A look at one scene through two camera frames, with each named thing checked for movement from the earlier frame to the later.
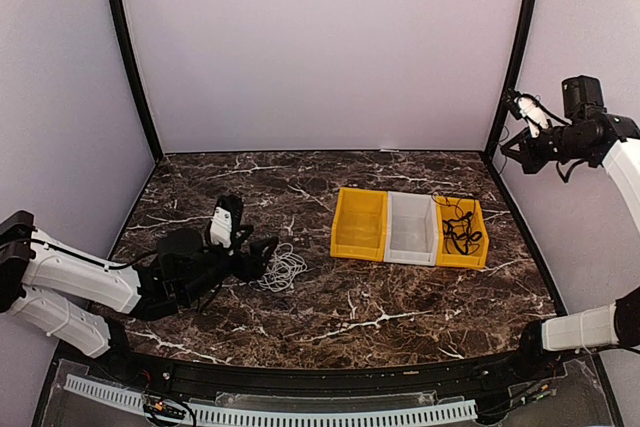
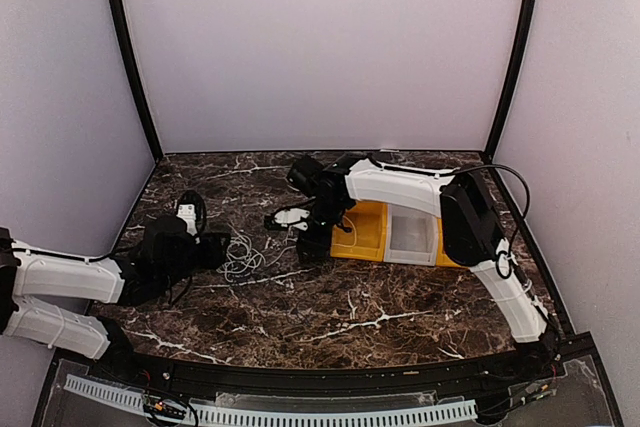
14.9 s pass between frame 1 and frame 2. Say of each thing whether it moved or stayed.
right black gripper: moved
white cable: moved
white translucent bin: stayed
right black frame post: stayed
